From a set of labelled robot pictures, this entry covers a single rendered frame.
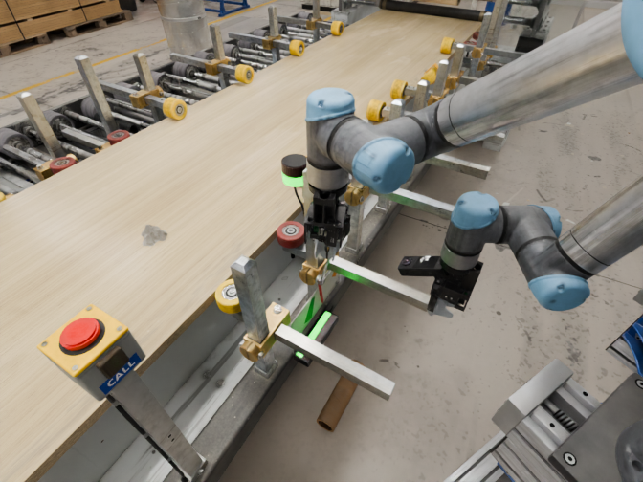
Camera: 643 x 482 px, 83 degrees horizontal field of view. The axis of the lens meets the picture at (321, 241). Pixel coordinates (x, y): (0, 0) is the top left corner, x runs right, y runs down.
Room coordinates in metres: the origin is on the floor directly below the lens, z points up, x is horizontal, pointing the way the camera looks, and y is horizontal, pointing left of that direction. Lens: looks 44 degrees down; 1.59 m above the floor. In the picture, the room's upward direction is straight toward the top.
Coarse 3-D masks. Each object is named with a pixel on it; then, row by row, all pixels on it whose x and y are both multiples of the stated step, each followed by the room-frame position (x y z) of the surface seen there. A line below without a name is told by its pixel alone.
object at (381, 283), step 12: (300, 252) 0.72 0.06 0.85; (336, 264) 0.66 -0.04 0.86; (348, 264) 0.66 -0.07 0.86; (348, 276) 0.64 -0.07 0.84; (360, 276) 0.62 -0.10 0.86; (372, 276) 0.62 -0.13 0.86; (384, 276) 0.62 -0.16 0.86; (372, 288) 0.61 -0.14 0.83; (384, 288) 0.59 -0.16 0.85; (396, 288) 0.58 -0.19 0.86; (408, 288) 0.58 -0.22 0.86; (408, 300) 0.56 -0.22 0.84; (420, 300) 0.54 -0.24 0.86
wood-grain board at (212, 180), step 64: (320, 64) 2.11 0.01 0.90; (384, 64) 2.11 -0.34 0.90; (192, 128) 1.36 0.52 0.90; (256, 128) 1.36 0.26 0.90; (64, 192) 0.93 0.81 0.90; (128, 192) 0.93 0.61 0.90; (192, 192) 0.93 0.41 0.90; (256, 192) 0.93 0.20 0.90; (0, 256) 0.65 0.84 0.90; (64, 256) 0.65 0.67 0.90; (128, 256) 0.65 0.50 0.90; (192, 256) 0.65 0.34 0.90; (256, 256) 0.68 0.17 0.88; (0, 320) 0.46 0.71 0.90; (64, 320) 0.46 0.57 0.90; (128, 320) 0.46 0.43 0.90; (192, 320) 0.47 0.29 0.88; (0, 384) 0.31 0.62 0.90; (64, 384) 0.31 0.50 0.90; (0, 448) 0.20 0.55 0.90; (64, 448) 0.21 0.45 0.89
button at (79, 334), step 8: (80, 320) 0.24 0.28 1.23; (88, 320) 0.24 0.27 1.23; (96, 320) 0.24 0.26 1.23; (64, 328) 0.23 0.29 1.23; (72, 328) 0.23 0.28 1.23; (80, 328) 0.23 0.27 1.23; (88, 328) 0.23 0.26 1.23; (96, 328) 0.23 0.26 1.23; (64, 336) 0.22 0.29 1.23; (72, 336) 0.22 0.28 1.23; (80, 336) 0.22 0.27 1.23; (88, 336) 0.22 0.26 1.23; (96, 336) 0.22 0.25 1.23; (64, 344) 0.21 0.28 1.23; (72, 344) 0.21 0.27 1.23; (80, 344) 0.21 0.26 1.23; (88, 344) 0.21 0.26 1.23
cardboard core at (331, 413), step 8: (352, 360) 0.80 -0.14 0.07; (344, 384) 0.69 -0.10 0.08; (352, 384) 0.69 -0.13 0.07; (336, 392) 0.66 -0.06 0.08; (344, 392) 0.65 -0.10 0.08; (352, 392) 0.66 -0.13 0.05; (328, 400) 0.63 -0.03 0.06; (336, 400) 0.62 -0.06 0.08; (344, 400) 0.63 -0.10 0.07; (328, 408) 0.59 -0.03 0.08; (336, 408) 0.59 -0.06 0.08; (344, 408) 0.60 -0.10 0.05; (320, 416) 0.56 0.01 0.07; (328, 416) 0.56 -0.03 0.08; (336, 416) 0.56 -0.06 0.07; (320, 424) 0.55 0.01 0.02; (328, 424) 0.53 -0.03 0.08; (336, 424) 0.54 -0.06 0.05
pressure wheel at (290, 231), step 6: (288, 222) 0.78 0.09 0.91; (294, 222) 0.78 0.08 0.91; (282, 228) 0.76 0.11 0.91; (288, 228) 0.76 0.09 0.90; (294, 228) 0.76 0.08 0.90; (300, 228) 0.76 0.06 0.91; (282, 234) 0.73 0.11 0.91; (288, 234) 0.73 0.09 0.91; (294, 234) 0.73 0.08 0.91; (300, 234) 0.73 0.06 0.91; (282, 240) 0.72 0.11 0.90; (288, 240) 0.71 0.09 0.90; (294, 240) 0.71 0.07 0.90; (300, 240) 0.72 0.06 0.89; (282, 246) 0.72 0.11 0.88; (288, 246) 0.71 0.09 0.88; (294, 246) 0.71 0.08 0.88
